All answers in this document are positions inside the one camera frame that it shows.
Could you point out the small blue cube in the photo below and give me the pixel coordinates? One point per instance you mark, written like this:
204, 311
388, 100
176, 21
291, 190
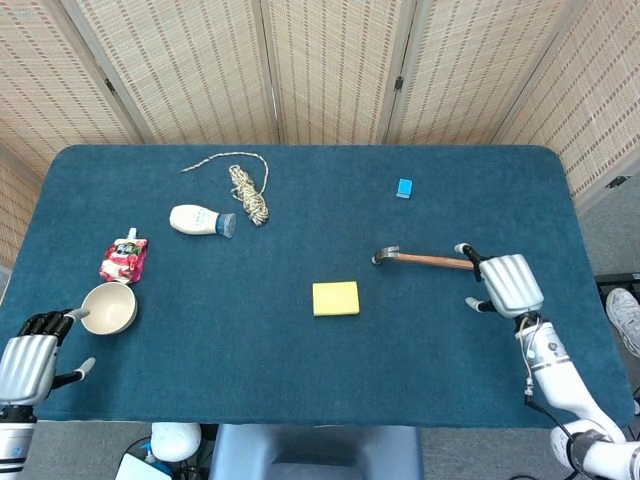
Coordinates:
405, 188

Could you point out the white plastic bag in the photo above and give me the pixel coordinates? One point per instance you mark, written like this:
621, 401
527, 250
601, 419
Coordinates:
175, 442

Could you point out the yellow sponge block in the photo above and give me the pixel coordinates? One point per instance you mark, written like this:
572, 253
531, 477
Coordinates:
336, 298

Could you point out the black screen hinge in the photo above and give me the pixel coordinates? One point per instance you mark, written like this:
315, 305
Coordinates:
109, 85
617, 181
398, 82

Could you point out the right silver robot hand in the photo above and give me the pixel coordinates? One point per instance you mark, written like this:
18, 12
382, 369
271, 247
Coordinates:
510, 285

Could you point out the blue table cloth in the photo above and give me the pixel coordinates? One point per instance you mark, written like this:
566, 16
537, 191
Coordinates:
300, 360

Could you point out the beige bowl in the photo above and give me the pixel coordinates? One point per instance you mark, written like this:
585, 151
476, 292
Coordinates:
107, 307

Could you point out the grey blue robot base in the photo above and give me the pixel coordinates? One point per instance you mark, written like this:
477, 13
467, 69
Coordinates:
315, 450

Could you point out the white bottle blue cap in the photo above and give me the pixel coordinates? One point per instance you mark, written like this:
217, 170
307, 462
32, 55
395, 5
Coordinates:
192, 220

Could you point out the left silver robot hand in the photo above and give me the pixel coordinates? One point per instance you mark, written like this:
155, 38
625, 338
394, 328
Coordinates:
27, 365

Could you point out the bamboo folding screen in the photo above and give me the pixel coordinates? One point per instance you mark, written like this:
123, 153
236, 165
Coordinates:
330, 65

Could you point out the red spout pouch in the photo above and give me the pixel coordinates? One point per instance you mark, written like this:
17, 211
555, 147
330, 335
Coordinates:
122, 260

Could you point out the white sneaker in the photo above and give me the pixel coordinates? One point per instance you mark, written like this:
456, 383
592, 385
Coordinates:
625, 315

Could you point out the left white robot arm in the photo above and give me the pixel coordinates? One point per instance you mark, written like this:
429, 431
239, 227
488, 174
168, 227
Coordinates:
12, 445

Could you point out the black stand foot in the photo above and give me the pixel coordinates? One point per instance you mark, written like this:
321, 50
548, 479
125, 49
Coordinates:
617, 278

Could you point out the white flat box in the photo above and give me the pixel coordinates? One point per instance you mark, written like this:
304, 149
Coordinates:
140, 470

